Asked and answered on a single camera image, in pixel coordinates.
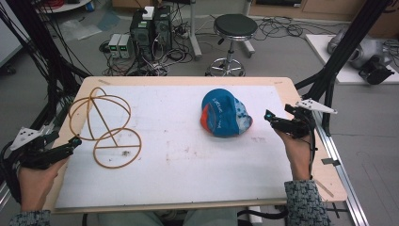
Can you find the person's right hand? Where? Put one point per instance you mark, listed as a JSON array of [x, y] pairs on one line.
[[296, 153]]

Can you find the white table mat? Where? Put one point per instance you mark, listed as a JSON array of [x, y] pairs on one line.
[[175, 150]]

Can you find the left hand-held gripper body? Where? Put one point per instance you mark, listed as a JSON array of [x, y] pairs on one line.
[[29, 147]]

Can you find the white floor board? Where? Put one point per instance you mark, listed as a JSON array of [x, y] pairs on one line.
[[348, 59]]

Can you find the aluminium rail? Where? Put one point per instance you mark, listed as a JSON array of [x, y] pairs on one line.
[[342, 169]]

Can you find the black computer tower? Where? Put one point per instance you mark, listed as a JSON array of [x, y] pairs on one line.
[[142, 34], [162, 29]]

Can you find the black round stool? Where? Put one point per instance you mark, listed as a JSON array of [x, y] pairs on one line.
[[233, 29]]

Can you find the person's left hand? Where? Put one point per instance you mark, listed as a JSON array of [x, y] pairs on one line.
[[36, 185]]

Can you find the black metal frame post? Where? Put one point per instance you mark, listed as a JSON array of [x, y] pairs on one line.
[[342, 53], [44, 47]]

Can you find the grey and black device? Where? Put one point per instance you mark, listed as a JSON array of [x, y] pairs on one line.
[[367, 55]]

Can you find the blue and orange cap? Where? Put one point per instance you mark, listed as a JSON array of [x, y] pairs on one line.
[[224, 114]]

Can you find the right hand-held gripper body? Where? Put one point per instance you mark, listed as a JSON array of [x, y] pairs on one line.
[[301, 122]]

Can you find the small white power box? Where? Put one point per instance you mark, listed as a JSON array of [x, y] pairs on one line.
[[124, 46], [114, 45]]

